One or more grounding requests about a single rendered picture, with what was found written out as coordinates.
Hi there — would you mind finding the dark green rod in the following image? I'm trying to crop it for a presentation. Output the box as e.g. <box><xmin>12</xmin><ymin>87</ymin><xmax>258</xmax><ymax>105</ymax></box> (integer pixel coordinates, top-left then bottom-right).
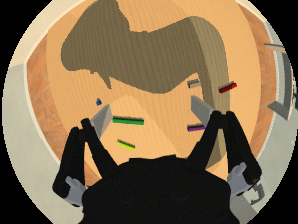
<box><xmin>112</xmin><ymin>117</ymin><xmax>144</xmax><ymax>125</ymax></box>

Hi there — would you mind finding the purple rod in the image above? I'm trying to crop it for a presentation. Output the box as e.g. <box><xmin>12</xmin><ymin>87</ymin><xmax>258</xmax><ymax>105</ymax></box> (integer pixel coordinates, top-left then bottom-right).
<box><xmin>187</xmin><ymin>125</ymin><xmax>206</xmax><ymax>132</ymax></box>

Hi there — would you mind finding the dark red rod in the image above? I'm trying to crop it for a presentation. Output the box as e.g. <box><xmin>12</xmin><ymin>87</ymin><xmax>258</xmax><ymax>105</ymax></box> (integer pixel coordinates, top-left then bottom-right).
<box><xmin>219</xmin><ymin>83</ymin><xmax>237</xmax><ymax>94</ymax></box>

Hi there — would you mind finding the lime green rod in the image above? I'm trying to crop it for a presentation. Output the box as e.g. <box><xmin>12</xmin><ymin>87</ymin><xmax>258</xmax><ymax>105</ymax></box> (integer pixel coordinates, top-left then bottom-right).
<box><xmin>118</xmin><ymin>140</ymin><xmax>135</xmax><ymax>151</ymax></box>

